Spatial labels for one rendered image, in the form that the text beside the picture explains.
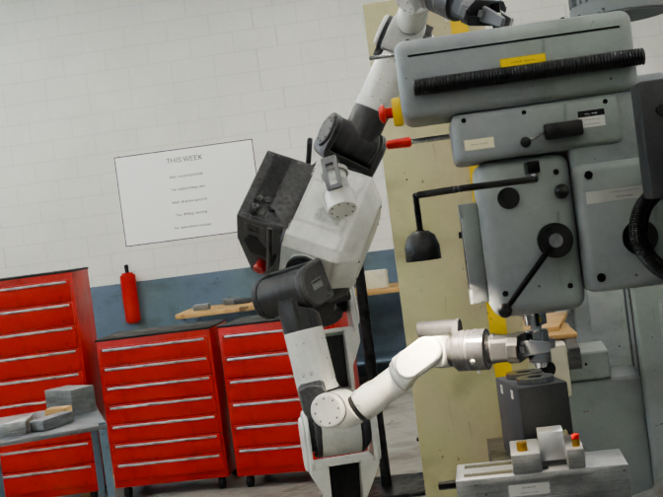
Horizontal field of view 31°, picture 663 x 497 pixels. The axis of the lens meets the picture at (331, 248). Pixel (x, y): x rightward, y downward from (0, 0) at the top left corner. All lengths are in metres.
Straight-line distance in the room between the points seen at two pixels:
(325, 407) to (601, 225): 0.72
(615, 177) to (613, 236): 0.12
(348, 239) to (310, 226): 0.09
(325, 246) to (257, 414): 4.56
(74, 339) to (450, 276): 3.68
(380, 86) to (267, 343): 4.37
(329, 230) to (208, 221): 9.00
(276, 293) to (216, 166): 9.07
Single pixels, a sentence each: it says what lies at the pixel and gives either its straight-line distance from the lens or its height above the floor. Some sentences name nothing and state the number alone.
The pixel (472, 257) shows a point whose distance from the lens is 2.48.
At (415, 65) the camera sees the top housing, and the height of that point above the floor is 1.84.
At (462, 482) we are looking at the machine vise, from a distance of 2.49.
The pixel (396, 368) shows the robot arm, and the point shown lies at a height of 1.22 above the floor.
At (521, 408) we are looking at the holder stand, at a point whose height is 1.06.
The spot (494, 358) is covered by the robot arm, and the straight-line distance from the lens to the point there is 2.51.
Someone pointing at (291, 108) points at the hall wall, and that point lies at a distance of 11.61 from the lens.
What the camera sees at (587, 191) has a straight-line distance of 2.40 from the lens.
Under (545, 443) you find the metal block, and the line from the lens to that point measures 2.52.
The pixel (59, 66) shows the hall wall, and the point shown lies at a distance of 12.14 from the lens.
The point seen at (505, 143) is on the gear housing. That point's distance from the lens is 2.39.
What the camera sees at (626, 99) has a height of 1.71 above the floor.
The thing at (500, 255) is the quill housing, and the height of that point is 1.44.
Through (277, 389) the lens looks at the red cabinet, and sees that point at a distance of 7.13.
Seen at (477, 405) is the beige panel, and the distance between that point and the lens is 4.28.
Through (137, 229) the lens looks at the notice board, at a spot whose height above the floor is 1.71.
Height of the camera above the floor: 1.55
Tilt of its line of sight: 1 degrees down
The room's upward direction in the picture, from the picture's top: 7 degrees counter-clockwise
